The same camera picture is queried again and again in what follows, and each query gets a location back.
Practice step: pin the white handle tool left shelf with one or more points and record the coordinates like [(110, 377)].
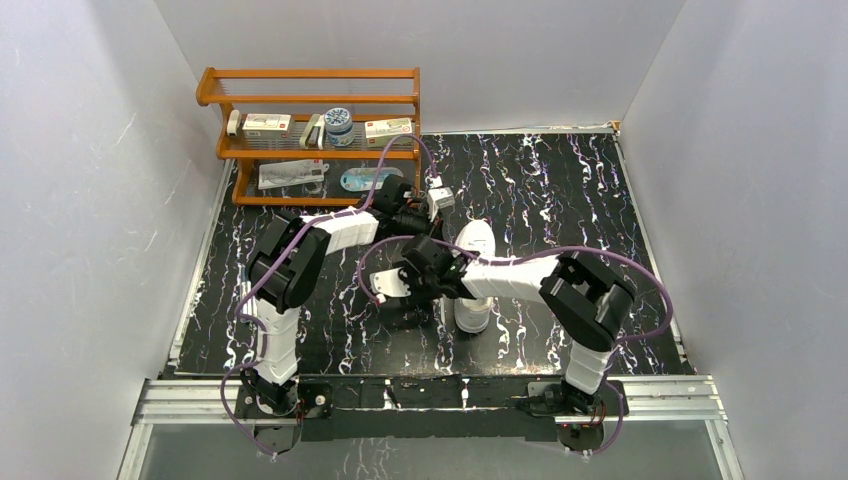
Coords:
[(233, 123)]

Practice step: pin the aluminium rail frame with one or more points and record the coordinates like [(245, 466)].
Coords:
[(644, 398)]

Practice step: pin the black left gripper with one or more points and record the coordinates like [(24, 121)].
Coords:
[(419, 221)]

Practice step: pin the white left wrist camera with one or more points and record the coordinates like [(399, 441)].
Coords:
[(438, 197)]

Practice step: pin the blue white round jar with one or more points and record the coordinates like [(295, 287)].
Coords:
[(339, 127)]

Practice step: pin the white sneaker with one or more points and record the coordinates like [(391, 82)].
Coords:
[(472, 315)]

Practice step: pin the white green box right shelf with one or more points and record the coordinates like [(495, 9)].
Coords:
[(379, 133)]

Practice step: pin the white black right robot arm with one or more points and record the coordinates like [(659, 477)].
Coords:
[(588, 299)]

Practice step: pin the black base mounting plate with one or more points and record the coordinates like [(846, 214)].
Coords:
[(535, 408)]

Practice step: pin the white packaged item lower shelf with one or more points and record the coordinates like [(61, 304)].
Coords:
[(291, 173)]

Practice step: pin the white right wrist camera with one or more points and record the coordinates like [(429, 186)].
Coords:
[(389, 284)]

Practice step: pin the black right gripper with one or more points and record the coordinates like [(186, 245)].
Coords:
[(409, 269)]

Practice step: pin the orange wooden shelf rack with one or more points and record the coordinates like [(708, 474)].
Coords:
[(299, 137)]

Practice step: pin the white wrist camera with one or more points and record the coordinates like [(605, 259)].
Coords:
[(438, 197), (389, 284)]

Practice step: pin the blue packaged toothbrush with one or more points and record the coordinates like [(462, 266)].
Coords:
[(361, 179)]

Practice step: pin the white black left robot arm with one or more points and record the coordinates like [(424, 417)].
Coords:
[(284, 268)]

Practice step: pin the white box left shelf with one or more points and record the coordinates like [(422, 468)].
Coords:
[(267, 126)]

